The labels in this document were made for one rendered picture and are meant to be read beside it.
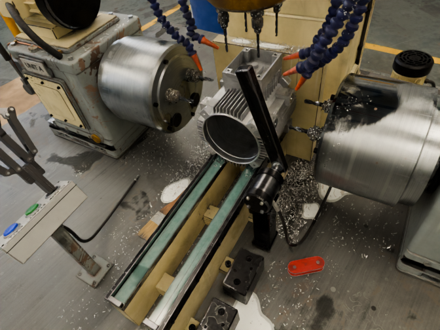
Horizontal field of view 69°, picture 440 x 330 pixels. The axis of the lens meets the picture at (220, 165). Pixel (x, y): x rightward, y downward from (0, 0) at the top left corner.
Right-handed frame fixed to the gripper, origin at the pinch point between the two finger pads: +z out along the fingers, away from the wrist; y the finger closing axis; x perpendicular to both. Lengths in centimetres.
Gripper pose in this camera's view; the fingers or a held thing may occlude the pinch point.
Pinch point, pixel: (38, 178)
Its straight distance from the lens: 73.8
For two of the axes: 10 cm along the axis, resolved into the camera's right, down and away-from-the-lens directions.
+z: 5.0, 7.2, 4.7
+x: -7.1, 0.4, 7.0
